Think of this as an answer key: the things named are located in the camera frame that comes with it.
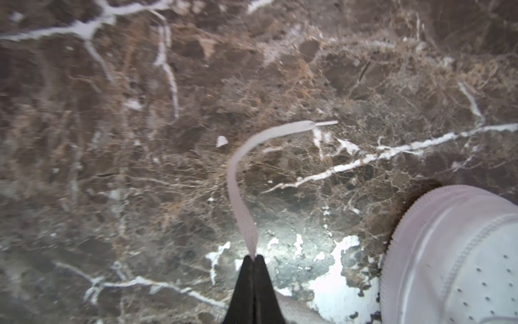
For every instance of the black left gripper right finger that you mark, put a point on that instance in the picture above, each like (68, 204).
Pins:
(266, 305)

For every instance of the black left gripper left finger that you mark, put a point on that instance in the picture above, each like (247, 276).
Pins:
(241, 308)

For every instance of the white sneaker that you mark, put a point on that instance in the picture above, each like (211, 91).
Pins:
(452, 259)

